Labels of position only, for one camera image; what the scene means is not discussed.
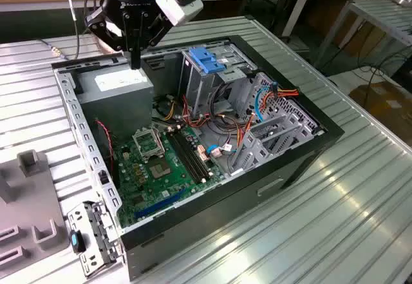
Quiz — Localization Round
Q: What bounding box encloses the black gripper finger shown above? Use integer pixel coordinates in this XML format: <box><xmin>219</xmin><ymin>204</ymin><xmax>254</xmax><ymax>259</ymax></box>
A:
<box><xmin>84</xmin><ymin>9</ymin><xmax>136</xmax><ymax>70</ymax></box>
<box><xmin>135</xmin><ymin>11</ymin><xmax>175</xmax><ymax>70</ymax></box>

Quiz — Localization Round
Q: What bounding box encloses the blue data wire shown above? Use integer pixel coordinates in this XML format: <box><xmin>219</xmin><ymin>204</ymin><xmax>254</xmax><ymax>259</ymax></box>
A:
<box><xmin>253</xmin><ymin>85</ymin><xmax>275</xmax><ymax>123</ymax></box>

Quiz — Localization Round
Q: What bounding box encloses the orange red power wire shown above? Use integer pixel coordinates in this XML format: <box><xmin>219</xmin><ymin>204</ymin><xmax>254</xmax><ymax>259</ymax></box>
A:
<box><xmin>259</xmin><ymin>82</ymin><xmax>300</xmax><ymax>111</ymax></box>

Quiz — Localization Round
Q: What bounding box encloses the grey metal disk bay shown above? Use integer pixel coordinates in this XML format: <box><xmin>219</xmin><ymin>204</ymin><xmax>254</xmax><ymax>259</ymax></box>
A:
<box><xmin>229</xmin><ymin>71</ymin><xmax>324</xmax><ymax>177</ymax></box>

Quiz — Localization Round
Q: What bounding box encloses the blue plastic drive latch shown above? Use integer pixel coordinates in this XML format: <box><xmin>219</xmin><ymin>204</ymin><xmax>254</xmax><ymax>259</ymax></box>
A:
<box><xmin>189</xmin><ymin>47</ymin><xmax>228</xmax><ymax>75</ymax></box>

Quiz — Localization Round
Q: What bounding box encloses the grey metal drive cage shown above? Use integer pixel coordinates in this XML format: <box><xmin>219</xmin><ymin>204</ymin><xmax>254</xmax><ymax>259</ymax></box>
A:
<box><xmin>178</xmin><ymin>42</ymin><xmax>258</xmax><ymax>120</ymax></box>

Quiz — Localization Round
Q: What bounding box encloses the grey power supply unit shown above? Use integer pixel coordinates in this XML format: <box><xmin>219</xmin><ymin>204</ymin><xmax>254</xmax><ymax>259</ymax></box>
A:
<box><xmin>75</xmin><ymin>63</ymin><xmax>155</xmax><ymax>140</ymax></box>

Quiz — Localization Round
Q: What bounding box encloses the metal socket cover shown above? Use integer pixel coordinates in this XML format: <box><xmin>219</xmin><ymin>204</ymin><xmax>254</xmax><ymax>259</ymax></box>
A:
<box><xmin>132</xmin><ymin>128</ymin><xmax>166</xmax><ymax>161</ymax></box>

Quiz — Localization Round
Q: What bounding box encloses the black RAM slot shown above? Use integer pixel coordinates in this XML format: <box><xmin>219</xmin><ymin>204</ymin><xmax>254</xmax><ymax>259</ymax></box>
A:
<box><xmin>180</xmin><ymin>126</ymin><xmax>212</xmax><ymax>180</ymax></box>
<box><xmin>175</xmin><ymin>128</ymin><xmax>208</xmax><ymax>182</ymax></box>
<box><xmin>166</xmin><ymin>131</ymin><xmax>199</xmax><ymax>185</ymax></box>
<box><xmin>171</xmin><ymin>129</ymin><xmax>203</xmax><ymax>184</ymax></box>

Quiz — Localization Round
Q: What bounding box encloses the CPU socket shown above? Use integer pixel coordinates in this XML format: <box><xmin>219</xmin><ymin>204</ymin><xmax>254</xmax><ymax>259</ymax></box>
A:
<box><xmin>147</xmin><ymin>156</ymin><xmax>174</xmax><ymax>181</ymax></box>

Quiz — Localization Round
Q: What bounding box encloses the green motherboard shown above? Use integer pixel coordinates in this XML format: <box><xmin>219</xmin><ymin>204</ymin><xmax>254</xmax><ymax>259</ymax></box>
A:
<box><xmin>111</xmin><ymin>123</ymin><xmax>226</xmax><ymax>229</ymax></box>

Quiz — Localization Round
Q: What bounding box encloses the blue expansion slot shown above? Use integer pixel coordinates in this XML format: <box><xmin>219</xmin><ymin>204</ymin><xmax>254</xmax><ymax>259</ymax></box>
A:
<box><xmin>133</xmin><ymin>187</ymin><xmax>188</xmax><ymax>220</ymax></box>

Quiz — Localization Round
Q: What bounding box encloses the grey parts rack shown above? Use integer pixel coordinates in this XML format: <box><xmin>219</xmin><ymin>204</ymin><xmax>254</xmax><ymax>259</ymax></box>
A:
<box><xmin>0</xmin><ymin>149</ymin><xmax>71</xmax><ymax>274</ymax></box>

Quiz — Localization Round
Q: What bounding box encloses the black open PC case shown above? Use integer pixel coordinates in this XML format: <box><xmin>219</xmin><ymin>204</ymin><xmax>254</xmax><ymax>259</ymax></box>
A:
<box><xmin>51</xmin><ymin>34</ymin><xmax>346</xmax><ymax>281</ymax></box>

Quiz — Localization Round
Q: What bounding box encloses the grey metal slot retainer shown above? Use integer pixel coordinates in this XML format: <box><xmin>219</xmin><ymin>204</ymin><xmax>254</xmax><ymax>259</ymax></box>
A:
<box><xmin>66</xmin><ymin>200</ymin><xmax>125</xmax><ymax>278</ymax></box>

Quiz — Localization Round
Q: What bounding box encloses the black latch with blue button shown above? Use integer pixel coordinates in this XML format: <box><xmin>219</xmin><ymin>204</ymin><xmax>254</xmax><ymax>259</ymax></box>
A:
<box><xmin>69</xmin><ymin>229</ymin><xmax>88</xmax><ymax>254</ymax></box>

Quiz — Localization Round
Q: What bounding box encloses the metal slat side table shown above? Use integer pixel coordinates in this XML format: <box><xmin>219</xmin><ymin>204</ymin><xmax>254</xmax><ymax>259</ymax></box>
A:
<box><xmin>314</xmin><ymin>0</ymin><xmax>412</xmax><ymax>69</ymax></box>

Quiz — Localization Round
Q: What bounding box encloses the large flat cardboard box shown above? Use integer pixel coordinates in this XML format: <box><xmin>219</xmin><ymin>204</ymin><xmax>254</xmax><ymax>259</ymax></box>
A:
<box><xmin>349</xmin><ymin>82</ymin><xmax>412</xmax><ymax>137</ymax></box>

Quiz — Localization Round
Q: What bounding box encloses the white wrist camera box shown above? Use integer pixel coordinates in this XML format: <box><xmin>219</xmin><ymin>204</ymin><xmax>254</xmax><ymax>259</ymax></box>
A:
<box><xmin>154</xmin><ymin>0</ymin><xmax>204</xmax><ymax>27</ymax></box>

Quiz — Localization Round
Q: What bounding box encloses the black cable with metal connector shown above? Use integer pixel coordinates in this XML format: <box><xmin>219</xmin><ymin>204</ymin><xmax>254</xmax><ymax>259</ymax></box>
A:
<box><xmin>37</xmin><ymin>0</ymin><xmax>81</xmax><ymax>62</ymax></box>

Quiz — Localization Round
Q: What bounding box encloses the yellow orange wire bundle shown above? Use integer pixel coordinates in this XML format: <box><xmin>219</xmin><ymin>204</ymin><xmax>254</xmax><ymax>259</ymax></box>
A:
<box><xmin>162</xmin><ymin>100</ymin><xmax>178</xmax><ymax>122</ymax></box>

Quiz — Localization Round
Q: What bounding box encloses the multicolour wire bundle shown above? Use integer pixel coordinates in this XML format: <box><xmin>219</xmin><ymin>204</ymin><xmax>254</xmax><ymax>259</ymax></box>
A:
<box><xmin>180</xmin><ymin>94</ymin><xmax>258</xmax><ymax>156</ymax></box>

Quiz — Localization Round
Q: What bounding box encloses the red black twisted wire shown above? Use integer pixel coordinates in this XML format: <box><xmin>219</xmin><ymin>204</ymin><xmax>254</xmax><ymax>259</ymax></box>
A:
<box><xmin>95</xmin><ymin>118</ymin><xmax>116</xmax><ymax>173</ymax></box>

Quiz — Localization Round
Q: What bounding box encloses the short blue wire white plug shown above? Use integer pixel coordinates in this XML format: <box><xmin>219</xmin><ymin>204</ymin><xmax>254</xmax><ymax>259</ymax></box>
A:
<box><xmin>205</xmin><ymin>142</ymin><xmax>238</xmax><ymax>160</ymax></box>

